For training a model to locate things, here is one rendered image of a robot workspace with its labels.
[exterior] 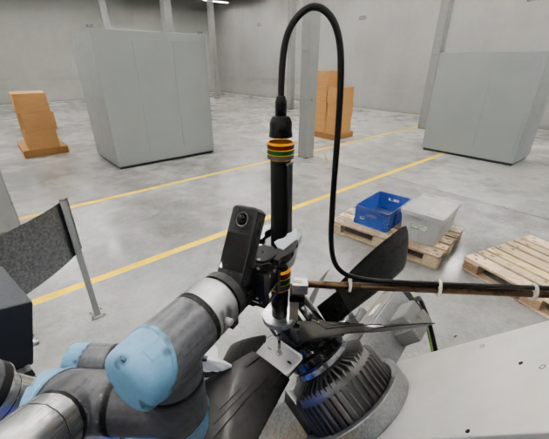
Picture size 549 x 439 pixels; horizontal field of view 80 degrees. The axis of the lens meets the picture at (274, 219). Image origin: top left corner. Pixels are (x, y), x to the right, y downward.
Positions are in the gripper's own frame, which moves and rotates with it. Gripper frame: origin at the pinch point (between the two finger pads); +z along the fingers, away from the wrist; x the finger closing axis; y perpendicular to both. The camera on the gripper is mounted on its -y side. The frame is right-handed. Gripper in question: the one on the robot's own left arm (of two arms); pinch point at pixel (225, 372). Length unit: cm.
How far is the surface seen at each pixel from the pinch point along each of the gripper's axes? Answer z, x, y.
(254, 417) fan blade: 7.3, 0.3, -10.1
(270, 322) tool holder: 9.7, -13.0, 0.0
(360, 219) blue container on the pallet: 96, 66, 288
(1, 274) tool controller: -68, -8, 25
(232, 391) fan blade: 2.4, -0.3, -5.1
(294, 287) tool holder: 14.3, -21.1, 0.0
